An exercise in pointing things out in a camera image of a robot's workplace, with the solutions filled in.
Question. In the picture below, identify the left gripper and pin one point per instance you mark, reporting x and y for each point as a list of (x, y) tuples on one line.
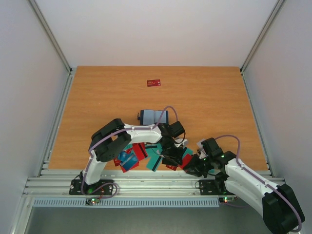
[(175, 157)]

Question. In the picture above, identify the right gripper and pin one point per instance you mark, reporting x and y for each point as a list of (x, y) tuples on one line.
[(198, 166)]

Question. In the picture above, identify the blue leather card holder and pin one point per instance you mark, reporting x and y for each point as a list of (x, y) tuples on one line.
[(148, 117)]

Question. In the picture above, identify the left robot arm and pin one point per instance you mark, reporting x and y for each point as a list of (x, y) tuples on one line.
[(108, 142)]

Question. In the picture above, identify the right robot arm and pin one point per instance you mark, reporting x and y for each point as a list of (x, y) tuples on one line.
[(277, 204)]

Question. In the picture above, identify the black card lower centre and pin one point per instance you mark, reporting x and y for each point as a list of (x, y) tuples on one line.
[(168, 162)]

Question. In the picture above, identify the teal striped card centre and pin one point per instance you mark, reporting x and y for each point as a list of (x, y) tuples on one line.
[(153, 149)]

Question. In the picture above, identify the teal striped card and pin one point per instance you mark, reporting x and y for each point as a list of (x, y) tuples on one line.
[(154, 163), (153, 149)]

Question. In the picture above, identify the teal striped card lower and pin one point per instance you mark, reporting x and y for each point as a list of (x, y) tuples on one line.
[(154, 163)]

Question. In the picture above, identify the blue card pile centre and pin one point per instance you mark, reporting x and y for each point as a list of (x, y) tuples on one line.
[(126, 161)]

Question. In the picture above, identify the lone red card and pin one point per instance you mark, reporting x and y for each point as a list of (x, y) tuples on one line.
[(153, 82)]

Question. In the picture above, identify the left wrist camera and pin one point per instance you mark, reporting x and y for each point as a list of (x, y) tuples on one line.
[(184, 143)]

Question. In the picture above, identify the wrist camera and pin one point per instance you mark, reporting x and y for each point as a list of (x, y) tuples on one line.
[(184, 143), (200, 150)]

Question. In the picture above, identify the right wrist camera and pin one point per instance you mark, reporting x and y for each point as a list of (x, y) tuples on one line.
[(200, 150)]

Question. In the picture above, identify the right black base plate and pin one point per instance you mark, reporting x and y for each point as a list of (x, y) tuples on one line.
[(212, 187)]

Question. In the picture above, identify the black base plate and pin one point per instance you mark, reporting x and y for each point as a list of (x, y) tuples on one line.
[(212, 187), (103, 187)]

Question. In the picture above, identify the grey slotted cable duct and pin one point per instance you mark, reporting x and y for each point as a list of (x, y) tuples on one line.
[(127, 202)]

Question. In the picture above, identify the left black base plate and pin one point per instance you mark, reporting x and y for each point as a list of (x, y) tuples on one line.
[(103, 187)]

